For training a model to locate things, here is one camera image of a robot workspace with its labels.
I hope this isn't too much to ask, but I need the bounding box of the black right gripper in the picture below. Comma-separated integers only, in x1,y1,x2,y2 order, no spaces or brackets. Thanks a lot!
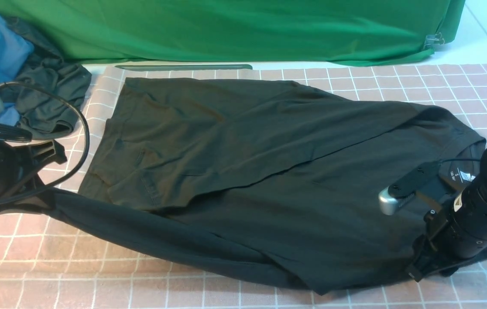
405,202,484,283

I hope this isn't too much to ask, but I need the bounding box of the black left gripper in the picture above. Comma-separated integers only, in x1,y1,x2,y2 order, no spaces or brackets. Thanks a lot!
0,124,67,215

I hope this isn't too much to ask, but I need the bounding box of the gray long sleeve shirt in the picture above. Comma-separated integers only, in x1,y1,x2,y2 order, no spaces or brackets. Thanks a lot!
0,77,487,296

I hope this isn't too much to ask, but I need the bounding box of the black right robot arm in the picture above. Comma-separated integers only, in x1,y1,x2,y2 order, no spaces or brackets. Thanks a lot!
388,149,487,282

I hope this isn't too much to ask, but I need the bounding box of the dark gray crumpled garment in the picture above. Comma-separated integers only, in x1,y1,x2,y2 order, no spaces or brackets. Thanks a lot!
0,16,91,139

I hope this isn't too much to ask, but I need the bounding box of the pink checkered tablecloth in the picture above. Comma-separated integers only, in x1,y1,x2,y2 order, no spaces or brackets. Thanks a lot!
0,64,487,309

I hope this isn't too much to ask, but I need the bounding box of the silver binder clip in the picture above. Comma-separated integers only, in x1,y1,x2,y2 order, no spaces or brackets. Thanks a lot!
423,33,445,50

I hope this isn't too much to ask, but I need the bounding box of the green backdrop cloth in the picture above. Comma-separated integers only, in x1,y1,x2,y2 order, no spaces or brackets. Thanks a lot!
0,0,465,67

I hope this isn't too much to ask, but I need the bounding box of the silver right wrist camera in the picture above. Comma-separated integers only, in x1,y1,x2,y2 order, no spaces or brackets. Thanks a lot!
378,161,465,215

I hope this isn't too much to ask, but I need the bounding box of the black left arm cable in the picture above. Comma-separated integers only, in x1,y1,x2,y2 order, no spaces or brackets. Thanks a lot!
0,82,91,211

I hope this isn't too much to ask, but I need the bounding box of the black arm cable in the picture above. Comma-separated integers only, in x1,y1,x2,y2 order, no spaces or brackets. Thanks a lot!
0,82,91,211
439,158,484,166

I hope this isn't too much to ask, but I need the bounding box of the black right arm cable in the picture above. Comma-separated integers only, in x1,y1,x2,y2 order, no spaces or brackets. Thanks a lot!
439,158,484,166

